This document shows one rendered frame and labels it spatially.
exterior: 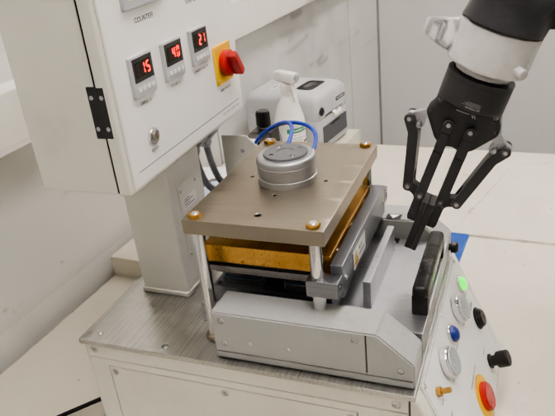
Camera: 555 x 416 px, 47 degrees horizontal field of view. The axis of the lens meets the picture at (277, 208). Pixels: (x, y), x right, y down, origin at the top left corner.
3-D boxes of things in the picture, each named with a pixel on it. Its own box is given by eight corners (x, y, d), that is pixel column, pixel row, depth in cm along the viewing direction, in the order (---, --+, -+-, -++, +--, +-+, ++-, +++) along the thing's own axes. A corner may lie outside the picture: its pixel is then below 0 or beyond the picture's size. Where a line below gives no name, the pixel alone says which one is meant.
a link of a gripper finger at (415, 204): (428, 187, 77) (405, 179, 78) (415, 221, 80) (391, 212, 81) (430, 182, 79) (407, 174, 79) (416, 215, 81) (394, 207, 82)
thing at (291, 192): (149, 277, 83) (130, 186, 77) (243, 181, 109) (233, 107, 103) (329, 300, 74) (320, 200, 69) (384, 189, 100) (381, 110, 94)
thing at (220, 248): (207, 270, 83) (196, 205, 79) (268, 197, 102) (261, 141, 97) (334, 285, 77) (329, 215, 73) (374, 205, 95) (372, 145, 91)
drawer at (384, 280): (204, 326, 87) (195, 277, 84) (263, 246, 105) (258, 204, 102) (423, 359, 76) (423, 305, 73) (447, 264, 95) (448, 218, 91)
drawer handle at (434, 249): (411, 314, 78) (410, 287, 77) (429, 253, 91) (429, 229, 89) (428, 316, 78) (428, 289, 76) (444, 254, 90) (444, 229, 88)
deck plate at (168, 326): (79, 342, 88) (78, 338, 88) (194, 225, 117) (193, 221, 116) (415, 403, 72) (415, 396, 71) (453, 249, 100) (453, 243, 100)
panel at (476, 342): (485, 504, 78) (419, 387, 73) (500, 351, 103) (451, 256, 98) (500, 503, 77) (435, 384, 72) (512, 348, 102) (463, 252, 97)
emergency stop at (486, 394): (484, 418, 89) (472, 395, 88) (486, 398, 92) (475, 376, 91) (495, 416, 88) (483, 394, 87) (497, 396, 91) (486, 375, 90)
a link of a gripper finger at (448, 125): (457, 124, 71) (445, 119, 72) (421, 205, 77) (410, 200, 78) (461, 112, 75) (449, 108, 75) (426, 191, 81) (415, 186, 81)
